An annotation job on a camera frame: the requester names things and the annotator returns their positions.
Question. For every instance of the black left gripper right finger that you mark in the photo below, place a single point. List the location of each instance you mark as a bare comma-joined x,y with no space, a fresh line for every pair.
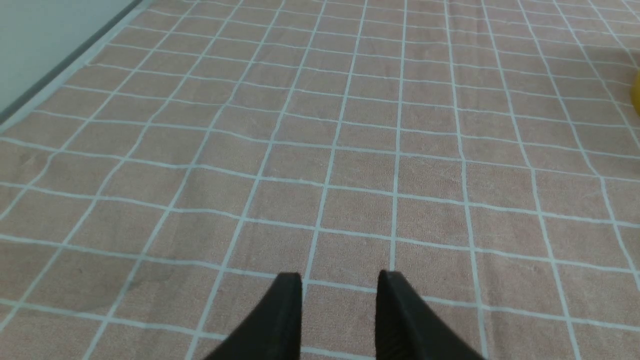
406,328

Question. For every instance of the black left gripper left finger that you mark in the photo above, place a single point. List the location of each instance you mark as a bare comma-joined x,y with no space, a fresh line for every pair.
273,329

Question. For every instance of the pink checkered tablecloth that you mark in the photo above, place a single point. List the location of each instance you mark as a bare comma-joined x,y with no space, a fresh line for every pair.
486,149

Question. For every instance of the yellow rimmed bamboo steamer basket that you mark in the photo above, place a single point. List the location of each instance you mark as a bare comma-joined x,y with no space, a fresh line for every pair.
635,94

